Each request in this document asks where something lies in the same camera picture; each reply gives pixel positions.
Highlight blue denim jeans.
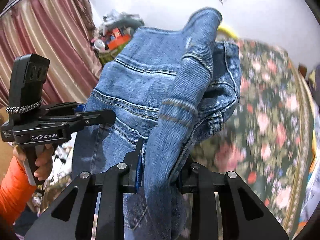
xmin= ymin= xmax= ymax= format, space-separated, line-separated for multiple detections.
xmin=72 ymin=8 xmax=241 ymax=239

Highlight person left hand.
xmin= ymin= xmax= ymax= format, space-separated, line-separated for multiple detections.
xmin=13 ymin=144 xmax=54 ymax=180

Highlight orange jacket sleeve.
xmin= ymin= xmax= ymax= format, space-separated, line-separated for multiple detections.
xmin=0 ymin=157 xmax=37 ymax=226

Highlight green patterned storage bag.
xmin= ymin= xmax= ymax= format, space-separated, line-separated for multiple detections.
xmin=97 ymin=42 xmax=128 ymax=66

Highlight orange box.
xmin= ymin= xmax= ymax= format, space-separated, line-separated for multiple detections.
xmin=106 ymin=34 xmax=131 ymax=50

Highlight green floral bedspread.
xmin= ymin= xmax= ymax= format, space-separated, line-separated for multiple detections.
xmin=192 ymin=40 xmax=315 ymax=238

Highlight striped red curtain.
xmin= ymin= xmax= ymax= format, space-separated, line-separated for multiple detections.
xmin=1 ymin=0 xmax=102 ymax=107

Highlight yellow headboard pad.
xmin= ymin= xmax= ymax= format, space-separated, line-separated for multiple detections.
xmin=217 ymin=26 xmax=239 ymax=40

